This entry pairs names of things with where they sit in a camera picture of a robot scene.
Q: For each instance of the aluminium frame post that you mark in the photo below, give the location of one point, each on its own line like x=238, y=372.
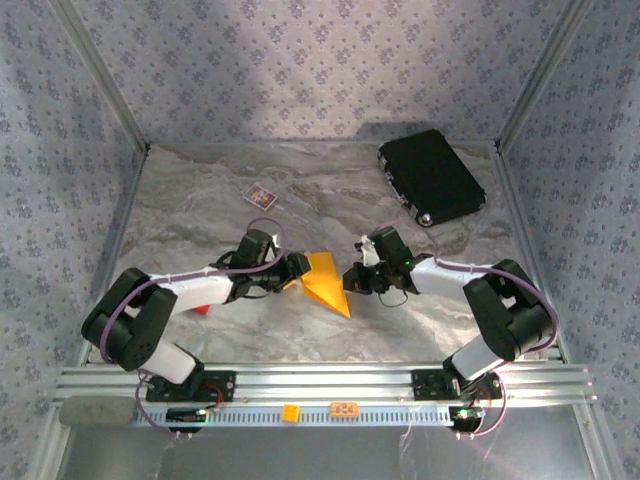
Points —
x=106, y=75
x=541, y=75

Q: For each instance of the aluminium side rail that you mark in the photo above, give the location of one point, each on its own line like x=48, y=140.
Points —
x=129, y=200
x=515, y=200

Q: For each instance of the small orange block on rail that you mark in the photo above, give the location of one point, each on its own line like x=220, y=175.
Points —
x=290, y=414

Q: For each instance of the small circuit board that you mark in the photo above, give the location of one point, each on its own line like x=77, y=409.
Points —
x=182, y=415
x=465, y=414

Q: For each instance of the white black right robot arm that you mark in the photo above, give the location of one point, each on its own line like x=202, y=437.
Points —
x=435, y=275

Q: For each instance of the small red block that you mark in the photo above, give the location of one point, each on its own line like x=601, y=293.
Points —
x=202, y=311

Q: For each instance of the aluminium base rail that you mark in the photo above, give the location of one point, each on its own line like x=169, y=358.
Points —
x=325, y=382

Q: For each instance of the small printed card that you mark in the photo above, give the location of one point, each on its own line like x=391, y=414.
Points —
x=260, y=196

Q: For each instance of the black hard case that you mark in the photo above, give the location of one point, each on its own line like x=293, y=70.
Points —
x=435, y=175

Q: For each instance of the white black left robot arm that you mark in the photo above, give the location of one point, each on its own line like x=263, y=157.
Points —
x=200, y=287

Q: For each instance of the orange number label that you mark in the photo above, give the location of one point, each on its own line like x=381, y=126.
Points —
x=344, y=409

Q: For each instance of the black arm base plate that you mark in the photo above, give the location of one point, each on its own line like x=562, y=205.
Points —
x=225, y=387
x=425, y=385

